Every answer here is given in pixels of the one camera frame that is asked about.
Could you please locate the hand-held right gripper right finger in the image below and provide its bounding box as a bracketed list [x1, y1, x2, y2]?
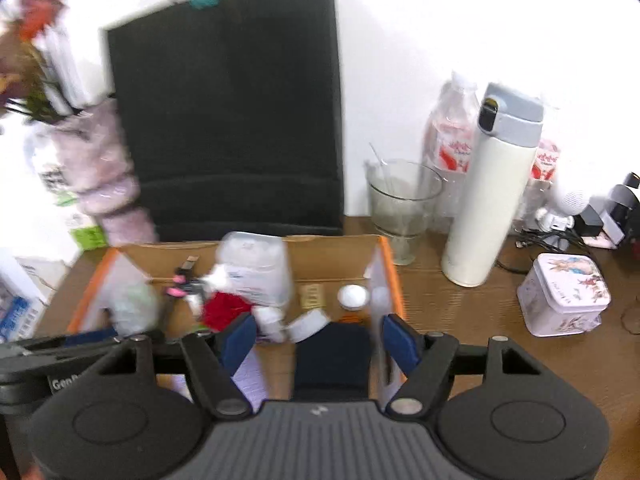
[382, 313, 543, 419]

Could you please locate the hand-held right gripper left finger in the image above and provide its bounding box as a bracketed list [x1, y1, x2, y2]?
[91, 312, 258, 419]

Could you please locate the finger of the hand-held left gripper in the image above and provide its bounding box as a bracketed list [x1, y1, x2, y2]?
[0, 329, 123, 361]

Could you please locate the purple knitted pouch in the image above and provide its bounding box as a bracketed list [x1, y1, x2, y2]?
[232, 347, 273, 411]

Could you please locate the dark navy pouch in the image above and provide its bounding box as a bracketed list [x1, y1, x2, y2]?
[292, 322, 373, 403]

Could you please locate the orange-edged cardboard box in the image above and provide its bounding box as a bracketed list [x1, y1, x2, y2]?
[67, 234, 405, 402]

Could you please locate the brown wooden desktop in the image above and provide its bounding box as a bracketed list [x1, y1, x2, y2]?
[35, 212, 640, 480]

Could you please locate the red fluffy item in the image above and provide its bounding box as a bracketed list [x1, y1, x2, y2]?
[202, 291, 256, 333]

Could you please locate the white plush toy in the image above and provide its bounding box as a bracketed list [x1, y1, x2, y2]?
[187, 262, 233, 316]

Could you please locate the white round lid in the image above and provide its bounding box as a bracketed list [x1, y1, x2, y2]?
[337, 285, 368, 311]

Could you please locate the clear plastic jar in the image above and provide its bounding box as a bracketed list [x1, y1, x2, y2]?
[217, 231, 293, 308]

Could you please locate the pink and black clip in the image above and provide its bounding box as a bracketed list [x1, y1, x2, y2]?
[160, 272, 203, 333]

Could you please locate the green-white plastic bag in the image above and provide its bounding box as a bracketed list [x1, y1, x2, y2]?
[107, 282, 161, 336]

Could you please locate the white paper box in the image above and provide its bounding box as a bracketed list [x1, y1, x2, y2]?
[0, 252, 53, 306]

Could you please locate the green and white milk carton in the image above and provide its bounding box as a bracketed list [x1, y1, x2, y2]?
[27, 130, 108, 251]

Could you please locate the clear glass cup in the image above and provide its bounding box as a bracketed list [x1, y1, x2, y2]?
[366, 160, 443, 266]

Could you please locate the white thermos bottle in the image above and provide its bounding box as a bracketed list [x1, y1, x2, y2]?
[441, 82, 544, 288]

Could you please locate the floral tin box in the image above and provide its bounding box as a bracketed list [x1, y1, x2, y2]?
[517, 253, 612, 337]

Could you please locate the fuzzy purple vase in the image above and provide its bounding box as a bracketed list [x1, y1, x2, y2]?
[47, 102, 158, 248]

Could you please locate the clear stirring stick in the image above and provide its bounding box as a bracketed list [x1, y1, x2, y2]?
[369, 142, 388, 181]

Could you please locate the red label plastic bottle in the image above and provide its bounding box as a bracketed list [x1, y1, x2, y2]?
[422, 72, 481, 233]
[520, 137, 561, 226]

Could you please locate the small white desk fan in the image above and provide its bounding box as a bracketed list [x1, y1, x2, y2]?
[535, 190, 591, 233]

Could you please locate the black charger adapter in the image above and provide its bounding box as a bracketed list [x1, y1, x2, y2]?
[572, 205, 606, 237]

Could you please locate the black paper bag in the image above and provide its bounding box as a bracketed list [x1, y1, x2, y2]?
[102, 0, 347, 243]

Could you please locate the black and white device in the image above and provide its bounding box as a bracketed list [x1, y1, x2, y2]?
[602, 172, 640, 246]

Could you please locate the black cable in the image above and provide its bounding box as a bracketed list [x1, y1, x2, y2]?
[495, 227, 593, 276]

